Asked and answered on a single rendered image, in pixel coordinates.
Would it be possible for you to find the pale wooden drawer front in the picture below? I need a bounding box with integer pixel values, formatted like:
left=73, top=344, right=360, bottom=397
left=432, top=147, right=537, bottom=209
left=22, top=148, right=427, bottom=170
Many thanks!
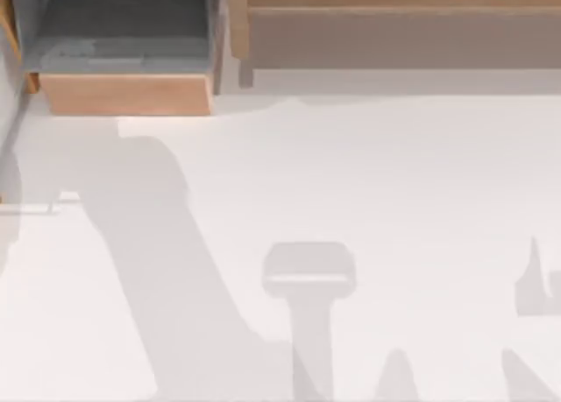
left=38, top=72, right=212, bottom=116

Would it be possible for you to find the wooden cupboard with open shelf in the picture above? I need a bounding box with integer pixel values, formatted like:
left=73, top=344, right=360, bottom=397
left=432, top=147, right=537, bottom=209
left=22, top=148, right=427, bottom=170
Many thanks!
left=229, top=0, right=561, bottom=88

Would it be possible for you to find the open drawer grey pierced inside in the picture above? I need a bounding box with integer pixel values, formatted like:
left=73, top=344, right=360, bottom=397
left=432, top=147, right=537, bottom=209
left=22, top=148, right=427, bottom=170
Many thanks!
left=12, top=0, right=227, bottom=97

